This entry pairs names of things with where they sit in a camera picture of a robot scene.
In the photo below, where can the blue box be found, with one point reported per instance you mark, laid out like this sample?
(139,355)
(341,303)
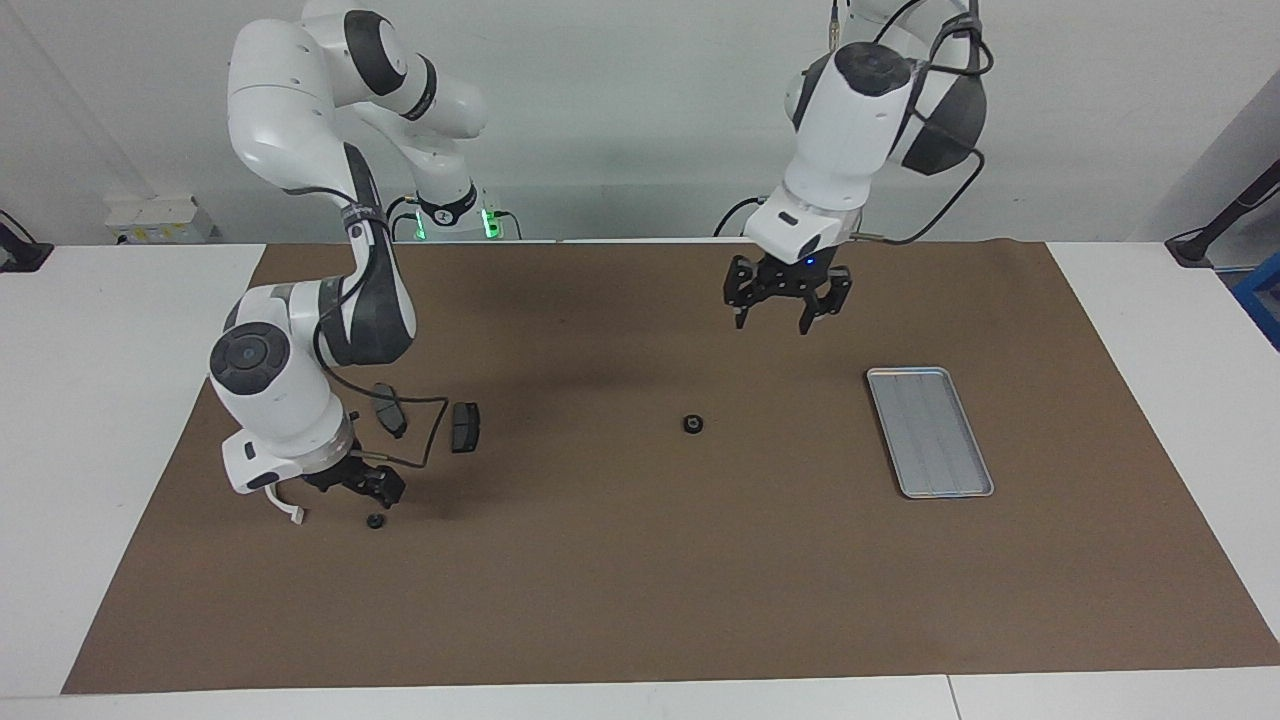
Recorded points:
(1262,300)

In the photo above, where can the black gear with silver centre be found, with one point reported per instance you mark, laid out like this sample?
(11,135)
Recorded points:
(692,424)

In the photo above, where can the brown table mat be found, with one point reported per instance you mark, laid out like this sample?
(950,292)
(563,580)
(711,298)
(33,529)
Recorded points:
(650,580)

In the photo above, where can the white wall socket box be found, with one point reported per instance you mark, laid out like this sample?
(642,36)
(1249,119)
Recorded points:
(160,220)

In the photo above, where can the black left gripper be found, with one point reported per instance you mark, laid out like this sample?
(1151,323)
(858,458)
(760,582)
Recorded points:
(800,275)

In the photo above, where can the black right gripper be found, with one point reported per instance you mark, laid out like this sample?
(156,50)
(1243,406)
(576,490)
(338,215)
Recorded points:
(335,476)

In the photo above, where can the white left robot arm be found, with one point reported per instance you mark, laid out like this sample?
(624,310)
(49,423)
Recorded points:
(850,110)

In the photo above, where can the silver metal tray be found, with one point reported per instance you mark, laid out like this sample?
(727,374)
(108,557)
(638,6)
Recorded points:
(930,435)

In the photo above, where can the curved dark brake pad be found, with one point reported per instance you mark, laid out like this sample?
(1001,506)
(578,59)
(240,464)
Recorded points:
(390,415)

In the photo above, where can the black angled stand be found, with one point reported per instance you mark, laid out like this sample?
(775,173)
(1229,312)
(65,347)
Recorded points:
(1225,215)

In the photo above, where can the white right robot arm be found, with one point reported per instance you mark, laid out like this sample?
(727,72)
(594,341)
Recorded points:
(290,120)

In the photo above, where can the rectangular dark brake pad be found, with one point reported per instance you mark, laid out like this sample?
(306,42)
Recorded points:
(465,428)

